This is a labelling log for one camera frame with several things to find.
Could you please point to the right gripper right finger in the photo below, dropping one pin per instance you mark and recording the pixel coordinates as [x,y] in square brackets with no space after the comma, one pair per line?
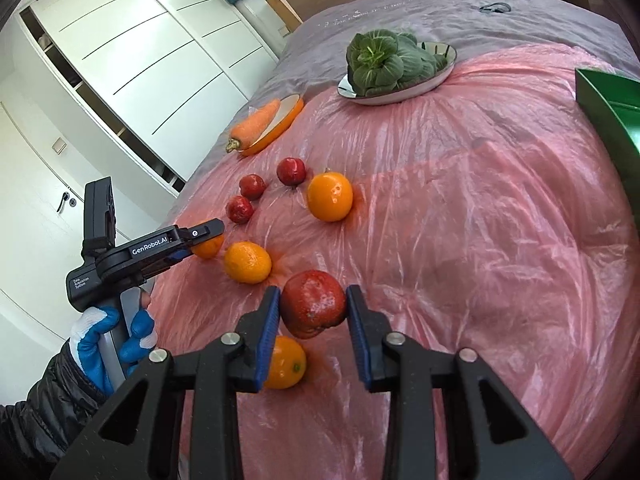
[368,330]

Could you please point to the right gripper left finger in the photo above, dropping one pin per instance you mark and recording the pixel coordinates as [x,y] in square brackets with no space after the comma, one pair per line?
[258,329]

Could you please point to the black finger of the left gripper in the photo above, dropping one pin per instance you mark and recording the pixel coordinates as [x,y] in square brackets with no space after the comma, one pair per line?
[198,234]

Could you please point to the small red apple front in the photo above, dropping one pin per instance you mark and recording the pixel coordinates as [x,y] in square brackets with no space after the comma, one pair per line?
[239,209]

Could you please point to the small red apple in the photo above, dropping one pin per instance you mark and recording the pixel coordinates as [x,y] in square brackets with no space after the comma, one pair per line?
[252,186]
[239,209]
[291,171]

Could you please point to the large red apple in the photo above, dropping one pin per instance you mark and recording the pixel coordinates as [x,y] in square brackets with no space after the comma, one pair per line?
[311,302]

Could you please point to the small red apple back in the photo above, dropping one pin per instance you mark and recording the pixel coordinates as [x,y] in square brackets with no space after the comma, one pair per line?
[291,171]

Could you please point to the large orange with stem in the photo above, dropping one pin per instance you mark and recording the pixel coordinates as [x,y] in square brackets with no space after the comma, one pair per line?
[330,196]

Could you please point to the black jacket left forearm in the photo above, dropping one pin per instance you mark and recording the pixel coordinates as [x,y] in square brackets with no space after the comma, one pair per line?
[37,432]

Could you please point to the blue white gloved left hand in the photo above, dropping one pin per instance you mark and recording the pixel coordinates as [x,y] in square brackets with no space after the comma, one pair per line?
[94,348]

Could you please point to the carrot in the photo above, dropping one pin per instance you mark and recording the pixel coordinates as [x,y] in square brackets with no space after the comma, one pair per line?
[244,134]

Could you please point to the pink plastic sheet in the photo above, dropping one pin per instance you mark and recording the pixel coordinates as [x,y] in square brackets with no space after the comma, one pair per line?
[554,312]

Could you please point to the orange rimmed oval dish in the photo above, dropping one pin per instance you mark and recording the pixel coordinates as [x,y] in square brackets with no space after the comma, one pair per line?
[289,109]

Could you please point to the white wardrobe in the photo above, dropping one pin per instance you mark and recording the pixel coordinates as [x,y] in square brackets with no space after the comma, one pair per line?
[167,76]

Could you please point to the green bok choy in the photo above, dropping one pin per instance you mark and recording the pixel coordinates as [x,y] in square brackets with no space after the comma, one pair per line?
[380,62]

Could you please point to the white oval plate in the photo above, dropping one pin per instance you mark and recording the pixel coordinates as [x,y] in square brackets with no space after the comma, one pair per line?
[400,92]

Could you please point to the green tray box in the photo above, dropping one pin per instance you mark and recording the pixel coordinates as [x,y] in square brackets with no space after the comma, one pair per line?
[612,104]

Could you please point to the purple grey bedspread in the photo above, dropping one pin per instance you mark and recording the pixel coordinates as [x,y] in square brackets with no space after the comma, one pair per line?
[400,15]

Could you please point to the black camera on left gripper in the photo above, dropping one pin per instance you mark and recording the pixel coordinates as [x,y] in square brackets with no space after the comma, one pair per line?
[99,218]

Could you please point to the white door with handle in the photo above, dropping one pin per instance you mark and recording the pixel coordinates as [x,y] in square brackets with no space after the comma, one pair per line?
[41,234]

